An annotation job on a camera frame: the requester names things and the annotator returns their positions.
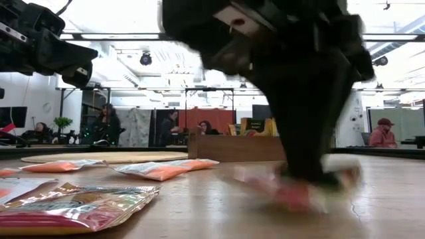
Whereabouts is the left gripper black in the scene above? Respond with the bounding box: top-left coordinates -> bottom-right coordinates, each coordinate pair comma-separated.
0,21 -> 99,89

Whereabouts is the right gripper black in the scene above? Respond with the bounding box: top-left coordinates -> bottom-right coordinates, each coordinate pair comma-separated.
162,0 -> 376,182

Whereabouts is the wooden tea box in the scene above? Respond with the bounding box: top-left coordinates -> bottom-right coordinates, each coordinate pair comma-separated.
187,127 -> 287,163

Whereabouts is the white orange tea bag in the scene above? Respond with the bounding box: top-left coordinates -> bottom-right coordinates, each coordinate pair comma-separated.
19,159 -> 107,173
109,161 -> 195,183
0,167 -> 23,179
165,158 -> 220,171
0,177 -> 59,205

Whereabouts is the black beam with light strips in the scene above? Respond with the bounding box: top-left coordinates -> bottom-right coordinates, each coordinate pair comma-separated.
59,32 -> 425,42

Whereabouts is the black desk monitor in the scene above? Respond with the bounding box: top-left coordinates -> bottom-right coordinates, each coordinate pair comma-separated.
251,104 -> 274,120

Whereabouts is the white pillar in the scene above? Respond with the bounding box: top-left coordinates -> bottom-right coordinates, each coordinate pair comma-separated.
345,91 -> 365,149

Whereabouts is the green background plant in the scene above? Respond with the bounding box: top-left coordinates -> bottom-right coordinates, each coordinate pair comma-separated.
52,116 -> 74,132

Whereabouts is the person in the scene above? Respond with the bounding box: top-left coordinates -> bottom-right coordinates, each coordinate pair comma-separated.
198,119 -> 220,135
92,103 -> 122,147
159,109 -> 180,147
21,121 -> 56,143
367,118 -> 398,149

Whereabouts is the orange partition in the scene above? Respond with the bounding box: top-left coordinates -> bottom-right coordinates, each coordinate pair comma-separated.
179,108 -> 235,133

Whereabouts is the grey patterned curtain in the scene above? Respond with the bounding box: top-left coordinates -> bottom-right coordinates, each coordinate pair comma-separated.
116,108 -> 152,148

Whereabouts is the grey green panel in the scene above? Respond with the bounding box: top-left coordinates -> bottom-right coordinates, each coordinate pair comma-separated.
367,108 -> 425,150

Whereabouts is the round woven placemat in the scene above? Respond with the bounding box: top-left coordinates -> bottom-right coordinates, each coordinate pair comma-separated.
21,151 -> 189,165

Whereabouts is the thick black left gripper cable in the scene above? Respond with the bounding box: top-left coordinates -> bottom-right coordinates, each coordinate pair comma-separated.
55,0 -> 73,16

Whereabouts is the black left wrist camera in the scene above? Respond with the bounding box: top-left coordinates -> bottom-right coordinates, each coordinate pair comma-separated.
0,0 -> 66,37

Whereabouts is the black wall monitor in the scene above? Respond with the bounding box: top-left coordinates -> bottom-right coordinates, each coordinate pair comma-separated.
0,106 -> 28,129

